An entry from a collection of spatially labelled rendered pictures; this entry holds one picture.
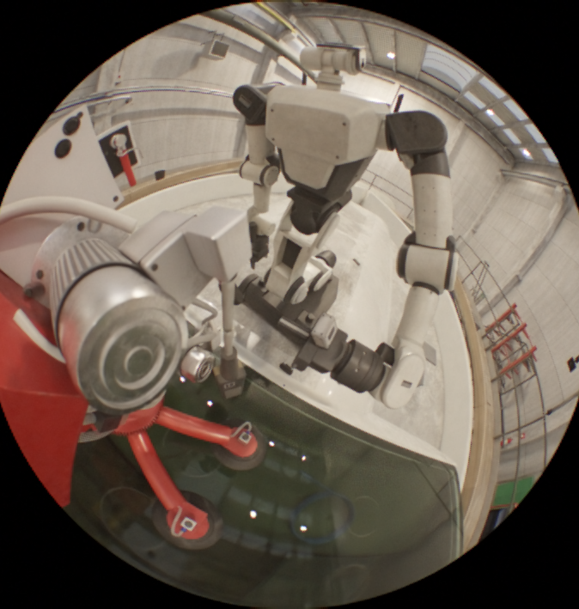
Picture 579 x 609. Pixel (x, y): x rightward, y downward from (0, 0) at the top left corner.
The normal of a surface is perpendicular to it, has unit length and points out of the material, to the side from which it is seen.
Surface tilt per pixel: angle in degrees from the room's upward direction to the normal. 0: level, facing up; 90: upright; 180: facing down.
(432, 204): 92
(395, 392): 42
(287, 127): 113
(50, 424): 90
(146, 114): 90
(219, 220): 14
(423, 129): 85
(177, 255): 81
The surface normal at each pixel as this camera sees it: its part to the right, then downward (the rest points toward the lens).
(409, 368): -0.11, -0.04
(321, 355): 0.12, -0.39
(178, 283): 0.89, 0.40
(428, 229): -0.78, 0.36
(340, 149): -0.58, 0.76
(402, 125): -0.63, 0.40
